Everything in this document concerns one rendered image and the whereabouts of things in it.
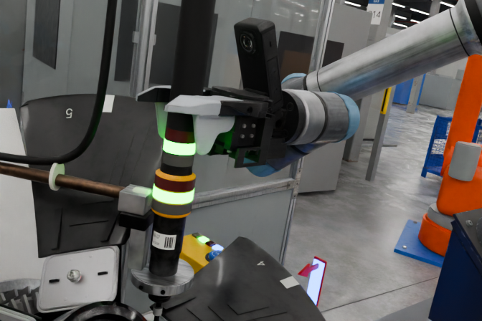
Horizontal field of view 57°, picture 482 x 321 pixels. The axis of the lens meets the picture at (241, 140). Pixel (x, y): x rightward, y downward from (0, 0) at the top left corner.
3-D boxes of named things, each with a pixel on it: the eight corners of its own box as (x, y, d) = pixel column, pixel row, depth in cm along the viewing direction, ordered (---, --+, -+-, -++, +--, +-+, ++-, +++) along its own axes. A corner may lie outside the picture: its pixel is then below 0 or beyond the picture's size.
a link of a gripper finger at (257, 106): (231, 119, 43) (274, 116, 51) (234, 104, 43) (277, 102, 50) (194, 109, 46) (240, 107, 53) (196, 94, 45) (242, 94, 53)
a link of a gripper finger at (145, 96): (132, 143, 45) (208, 144, 51) (139, 86, 44) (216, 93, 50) (120, 135, 48) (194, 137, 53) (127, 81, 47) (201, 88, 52)
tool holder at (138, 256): (101, 284, 47) (110, 197, 45) (128, 255, 54) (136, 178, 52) (183, 302, 46) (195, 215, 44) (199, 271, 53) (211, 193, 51)
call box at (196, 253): (158, 281, 103) (164, 239, 101) (191, 270, 110) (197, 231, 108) (204, 317, 93) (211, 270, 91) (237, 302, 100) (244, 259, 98)
